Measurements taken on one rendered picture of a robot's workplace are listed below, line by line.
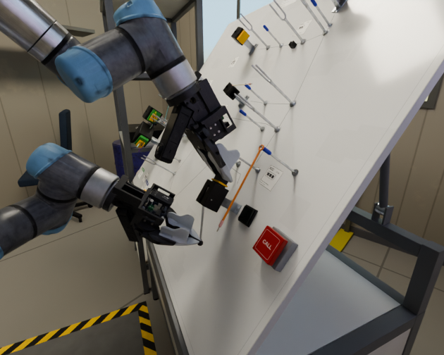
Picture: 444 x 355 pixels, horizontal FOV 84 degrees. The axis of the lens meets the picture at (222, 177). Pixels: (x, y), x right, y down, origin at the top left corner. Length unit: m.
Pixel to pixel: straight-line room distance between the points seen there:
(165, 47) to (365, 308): 0.80
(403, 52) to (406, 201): 2.12
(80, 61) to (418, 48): 0.53
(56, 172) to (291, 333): 0.63
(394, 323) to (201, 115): 0.70
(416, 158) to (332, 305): 1.86
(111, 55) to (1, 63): 3.08
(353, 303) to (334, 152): 0.50
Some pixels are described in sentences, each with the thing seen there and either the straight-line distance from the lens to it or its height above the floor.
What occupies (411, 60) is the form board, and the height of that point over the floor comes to 1.41.
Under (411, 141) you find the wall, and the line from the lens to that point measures 2.49.
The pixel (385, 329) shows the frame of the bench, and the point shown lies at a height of 0.80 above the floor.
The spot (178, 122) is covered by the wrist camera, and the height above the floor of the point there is 1.30.
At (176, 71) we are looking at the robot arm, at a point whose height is 1.39.
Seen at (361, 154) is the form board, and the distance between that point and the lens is 0.46.
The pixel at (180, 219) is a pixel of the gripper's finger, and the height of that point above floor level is 1.09.
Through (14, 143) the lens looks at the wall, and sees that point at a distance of 3.52.
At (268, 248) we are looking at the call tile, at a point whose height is 1.11.
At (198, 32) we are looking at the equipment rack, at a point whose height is 1.65.
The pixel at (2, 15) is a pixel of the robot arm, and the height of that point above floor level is 1.47.
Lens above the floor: 1.37
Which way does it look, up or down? 20 degrees down
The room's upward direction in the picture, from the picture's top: straight up
